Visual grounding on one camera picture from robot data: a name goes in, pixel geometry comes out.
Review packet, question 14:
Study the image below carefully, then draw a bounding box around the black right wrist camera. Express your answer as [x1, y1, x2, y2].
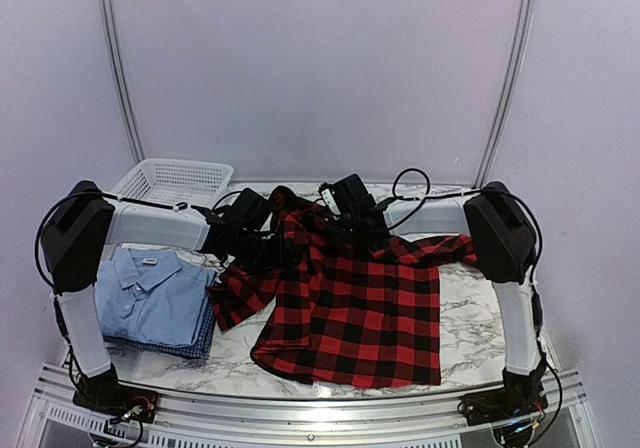
[319, 173, 375, 219]

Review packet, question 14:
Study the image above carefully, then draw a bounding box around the right aluminium corner post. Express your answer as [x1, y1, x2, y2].
[474, 0, 535, 188]

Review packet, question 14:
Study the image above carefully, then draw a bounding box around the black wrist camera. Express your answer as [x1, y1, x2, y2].
[319, 173, 375, 219]
[221, 188, 272, 232]

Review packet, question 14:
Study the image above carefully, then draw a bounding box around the light blue folded shirt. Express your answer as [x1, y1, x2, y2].
[95, 248, 215, 348]

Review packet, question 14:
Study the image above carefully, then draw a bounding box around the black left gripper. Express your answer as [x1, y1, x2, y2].
[233, 228, 300, 275]

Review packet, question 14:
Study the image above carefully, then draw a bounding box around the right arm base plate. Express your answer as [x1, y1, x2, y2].
[457, 388, 548, 426]

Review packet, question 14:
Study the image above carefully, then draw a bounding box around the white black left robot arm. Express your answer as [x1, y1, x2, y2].
[34, 180, 300, 414]

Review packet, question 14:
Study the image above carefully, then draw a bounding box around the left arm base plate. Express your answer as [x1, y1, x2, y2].
[73, 384, 159, 423]

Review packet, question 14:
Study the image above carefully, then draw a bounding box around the red black plaid shirt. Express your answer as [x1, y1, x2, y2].
[207, 186, 477, 389]

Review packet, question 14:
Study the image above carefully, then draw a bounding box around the white plastic laundry basket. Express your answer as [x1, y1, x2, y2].
[104, 158, 234, 215]

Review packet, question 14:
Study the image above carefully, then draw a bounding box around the blue checked folded shirt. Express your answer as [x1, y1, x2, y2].
[103, 296, 215, 360]

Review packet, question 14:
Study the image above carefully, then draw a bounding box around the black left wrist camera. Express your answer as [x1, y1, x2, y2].
[221, 188, 272, 232]

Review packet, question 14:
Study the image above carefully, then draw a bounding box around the aluminium front frame rail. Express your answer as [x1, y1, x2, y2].
[15, 364, 606, 447]

